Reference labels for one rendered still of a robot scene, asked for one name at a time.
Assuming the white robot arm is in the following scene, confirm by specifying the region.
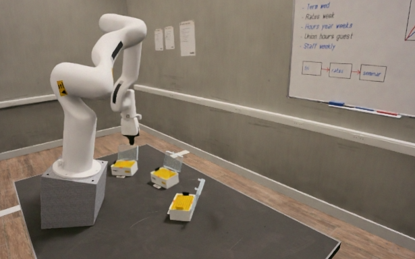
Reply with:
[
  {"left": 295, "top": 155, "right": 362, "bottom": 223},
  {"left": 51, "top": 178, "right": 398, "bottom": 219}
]
[{"left": 51, "top": 13, "right": 146, "bottom": 179}]

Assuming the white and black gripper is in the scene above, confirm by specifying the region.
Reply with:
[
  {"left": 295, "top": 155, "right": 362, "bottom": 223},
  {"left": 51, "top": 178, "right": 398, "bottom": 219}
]
[{"left": 121, "top": 117, "right": 140, "bottom": 145}]

